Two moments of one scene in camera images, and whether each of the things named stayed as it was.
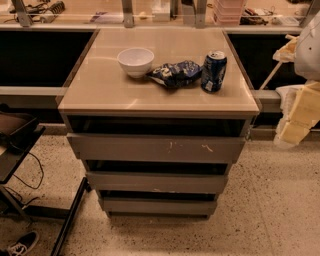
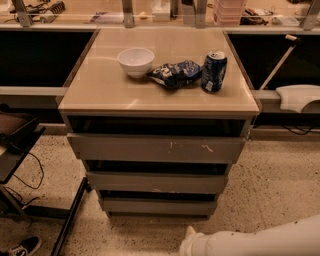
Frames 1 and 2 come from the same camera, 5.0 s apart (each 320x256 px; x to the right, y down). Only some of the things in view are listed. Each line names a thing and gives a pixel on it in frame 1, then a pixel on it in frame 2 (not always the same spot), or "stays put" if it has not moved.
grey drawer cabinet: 158,115 stays put
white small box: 161,10 stays put
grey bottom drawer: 158,207 stays put
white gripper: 309,55 → 192,245
